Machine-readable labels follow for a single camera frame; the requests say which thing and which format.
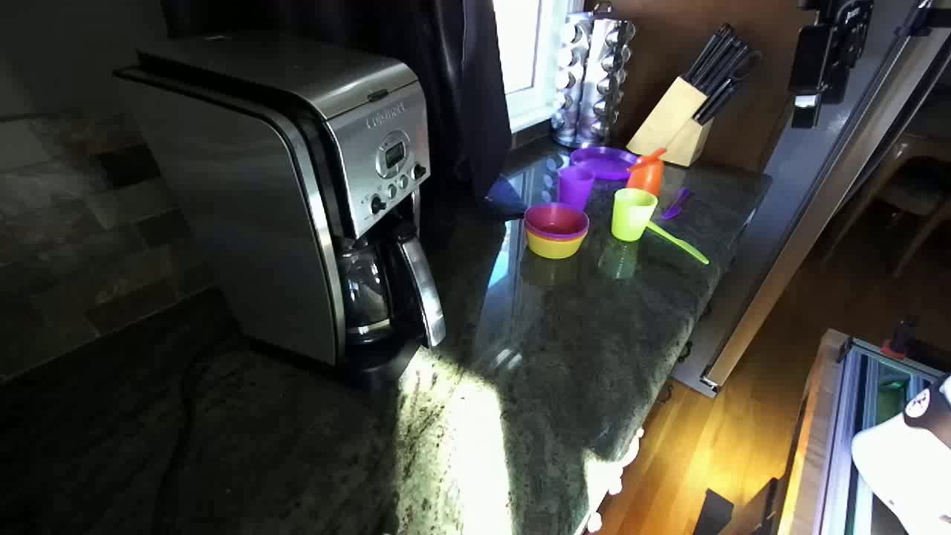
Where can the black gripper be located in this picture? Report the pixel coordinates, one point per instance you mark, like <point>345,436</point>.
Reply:
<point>841,13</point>

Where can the yellow-green plastic spoon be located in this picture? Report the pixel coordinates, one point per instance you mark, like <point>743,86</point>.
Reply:
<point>683,248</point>

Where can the yellow-green plastic cup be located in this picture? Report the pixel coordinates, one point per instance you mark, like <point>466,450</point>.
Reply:
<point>631,221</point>

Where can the orange plastic cup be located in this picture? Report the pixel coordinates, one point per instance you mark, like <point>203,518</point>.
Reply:
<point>645,178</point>

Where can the blue plastic cup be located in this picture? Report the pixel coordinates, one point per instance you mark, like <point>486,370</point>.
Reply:
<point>505,197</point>

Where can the black clamp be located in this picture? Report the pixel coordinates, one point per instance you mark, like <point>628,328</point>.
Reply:
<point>929,17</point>

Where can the wooden chair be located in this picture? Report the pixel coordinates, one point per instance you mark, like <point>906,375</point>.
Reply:
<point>917,197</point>

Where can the grey metal beam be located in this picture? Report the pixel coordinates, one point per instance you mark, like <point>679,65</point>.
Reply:
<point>790,225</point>

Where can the wooden knife block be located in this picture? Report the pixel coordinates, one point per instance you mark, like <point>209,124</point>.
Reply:
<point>669,123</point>

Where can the purple plastic spoon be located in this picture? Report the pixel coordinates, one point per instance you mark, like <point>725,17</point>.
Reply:
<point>679,205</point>

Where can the pink plastic bowl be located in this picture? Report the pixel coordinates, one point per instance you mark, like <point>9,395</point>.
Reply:
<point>553,222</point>

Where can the yellow plastic bowl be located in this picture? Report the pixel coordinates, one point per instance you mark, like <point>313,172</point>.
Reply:
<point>553,251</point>

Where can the metal framed bin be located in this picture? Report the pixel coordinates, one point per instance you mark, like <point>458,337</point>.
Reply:
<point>828,447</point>

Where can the black floor object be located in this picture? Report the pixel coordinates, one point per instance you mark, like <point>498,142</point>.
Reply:
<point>713,514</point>

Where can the glass coffee carafe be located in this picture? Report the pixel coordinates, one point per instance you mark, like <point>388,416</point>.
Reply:
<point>359,286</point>

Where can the stainless steel coffee maker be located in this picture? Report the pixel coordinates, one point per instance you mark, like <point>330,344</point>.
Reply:
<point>247,197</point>

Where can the white window frame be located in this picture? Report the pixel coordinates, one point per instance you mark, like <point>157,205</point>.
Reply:
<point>524,49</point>

